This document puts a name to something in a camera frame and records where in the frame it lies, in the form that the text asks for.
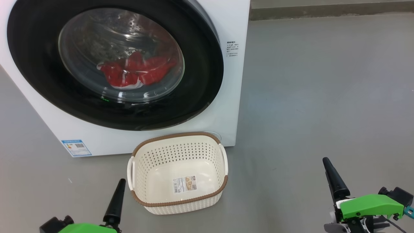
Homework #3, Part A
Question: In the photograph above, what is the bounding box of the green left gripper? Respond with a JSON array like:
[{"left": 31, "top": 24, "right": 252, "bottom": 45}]
[{"left": 58, "top": 179, "right": 126, "bottom": 233}]

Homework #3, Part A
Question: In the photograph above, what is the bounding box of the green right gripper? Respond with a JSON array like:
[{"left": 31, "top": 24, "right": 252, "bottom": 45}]
[{"left": 322, "top": 157, "right": 405, "bottom": 233}]

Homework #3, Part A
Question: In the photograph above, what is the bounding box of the red and white garment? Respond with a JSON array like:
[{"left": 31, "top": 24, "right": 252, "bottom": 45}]
[{"left": 97, "top": 51, "right": 178, "bottom": 89}]

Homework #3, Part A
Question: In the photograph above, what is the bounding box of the round black glass washer door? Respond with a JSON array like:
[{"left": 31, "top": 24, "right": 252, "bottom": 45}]
[{"left": 6, "top": 0, "right": 224, "bottom": 131}]

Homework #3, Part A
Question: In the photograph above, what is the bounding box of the cream perforated laundry basket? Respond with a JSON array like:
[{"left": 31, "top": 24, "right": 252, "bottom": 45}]
[{"left": 127, "top": 132, "right": 229, "bottom": 215}]

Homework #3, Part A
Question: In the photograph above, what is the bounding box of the printed product label sticker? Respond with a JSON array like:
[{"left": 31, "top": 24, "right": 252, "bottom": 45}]
[{"left": 174, "top": 176, "right": 197, "bottom": 194}]

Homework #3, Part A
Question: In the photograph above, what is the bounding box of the white front-load washing machine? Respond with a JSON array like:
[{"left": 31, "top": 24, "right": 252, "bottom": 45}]
[{"left": 0, "top": 0, "right": 251, "bottom": 158}]

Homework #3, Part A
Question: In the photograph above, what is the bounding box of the blue energy label sticker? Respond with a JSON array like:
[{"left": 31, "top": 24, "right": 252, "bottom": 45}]
[{"left": 61, "top": 139, "right": 92, "bottom": 157}]

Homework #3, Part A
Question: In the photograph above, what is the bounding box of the round filter cover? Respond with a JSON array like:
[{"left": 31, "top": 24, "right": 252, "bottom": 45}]
[{"left": 204, "top": 131, "right": 222, "bottom": 143}]

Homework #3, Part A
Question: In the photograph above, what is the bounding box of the small printed text sticker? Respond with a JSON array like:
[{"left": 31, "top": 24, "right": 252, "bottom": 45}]
[{"left": 226, "top": 41, "right": 239, "bottom": 57}]

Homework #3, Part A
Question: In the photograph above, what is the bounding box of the teal plug camera cable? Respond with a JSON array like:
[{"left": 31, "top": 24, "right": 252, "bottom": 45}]
[{"left": 382, "top": 205, "right": 414, "bottom": 233}]

